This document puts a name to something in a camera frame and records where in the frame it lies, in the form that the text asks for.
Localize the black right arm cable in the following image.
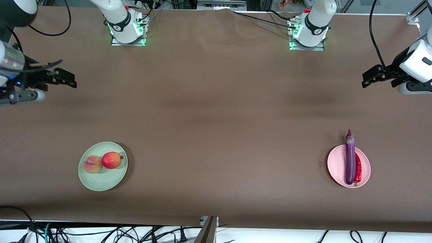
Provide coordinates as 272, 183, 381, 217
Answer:
7, 0, 72, 51

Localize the pink round plate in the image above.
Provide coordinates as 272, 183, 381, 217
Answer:
327, 145, 371, 188

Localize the black cable on table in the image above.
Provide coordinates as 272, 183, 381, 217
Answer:
233, 11, 297, 29

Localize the grey device box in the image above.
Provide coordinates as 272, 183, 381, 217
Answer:
197, 0, 247, 10

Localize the red chili pepper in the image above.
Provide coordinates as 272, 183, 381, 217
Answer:
354, 153, 362, 187

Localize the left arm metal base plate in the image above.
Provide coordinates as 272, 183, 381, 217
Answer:
288, 19, 325, 52

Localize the dark brown post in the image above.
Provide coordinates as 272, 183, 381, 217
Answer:
194, 216, 218, 243

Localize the aluminium frame profile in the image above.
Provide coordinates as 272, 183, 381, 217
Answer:
407, 0, 432, 25

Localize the brown table cover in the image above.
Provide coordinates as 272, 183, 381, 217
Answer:
0, 6, 432, 233

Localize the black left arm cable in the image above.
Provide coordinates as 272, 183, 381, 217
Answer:
369, 0, 388, 68

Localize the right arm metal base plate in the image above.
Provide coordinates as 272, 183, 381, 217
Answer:
111, 13, 147, 47

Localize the yellow-red peach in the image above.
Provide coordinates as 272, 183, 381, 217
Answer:
83, 155, 103, 174

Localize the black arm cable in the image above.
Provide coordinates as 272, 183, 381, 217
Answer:
7, 0, 72, 51
369, 0, 388, 68

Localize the light green round plate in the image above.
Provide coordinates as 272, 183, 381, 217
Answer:
78, 141, 129, 192

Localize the purple eggplant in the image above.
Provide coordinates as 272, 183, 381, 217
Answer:
345, 129, 356, 185

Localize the red pomegranate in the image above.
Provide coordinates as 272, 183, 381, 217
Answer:
102, 152, 124, 169

